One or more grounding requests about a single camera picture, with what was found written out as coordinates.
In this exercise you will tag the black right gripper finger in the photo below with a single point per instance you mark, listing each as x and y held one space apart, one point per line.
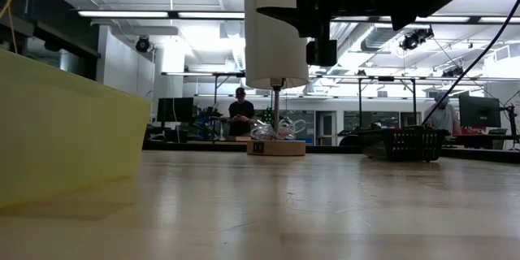
284 13

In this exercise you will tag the white shade wooden table lamp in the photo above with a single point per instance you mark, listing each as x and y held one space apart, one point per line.
276 48

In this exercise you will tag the long ceiling light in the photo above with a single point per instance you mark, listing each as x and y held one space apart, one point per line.
122 14
499 20
211 14
443 19

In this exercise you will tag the black ceiling spotlight cluster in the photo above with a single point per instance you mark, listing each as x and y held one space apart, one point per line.
414 40

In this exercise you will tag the person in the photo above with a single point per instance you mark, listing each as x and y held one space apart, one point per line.
241 115
443 115

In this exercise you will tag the black ceiling track light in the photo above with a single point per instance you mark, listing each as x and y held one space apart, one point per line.
453 72

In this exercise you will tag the black round spotlight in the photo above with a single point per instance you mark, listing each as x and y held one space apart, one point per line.
143 44

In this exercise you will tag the black computer monitor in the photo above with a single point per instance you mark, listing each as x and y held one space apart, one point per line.
174 109
479 109

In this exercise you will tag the black mesh basket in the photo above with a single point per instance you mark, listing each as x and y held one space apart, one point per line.
406 146

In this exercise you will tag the black equipment stand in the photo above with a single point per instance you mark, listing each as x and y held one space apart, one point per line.
512 126

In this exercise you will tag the yellow plastic tray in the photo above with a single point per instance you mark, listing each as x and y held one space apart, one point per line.
61 130

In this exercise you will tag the silver ventilation duct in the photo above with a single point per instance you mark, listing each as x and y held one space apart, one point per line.
353 40

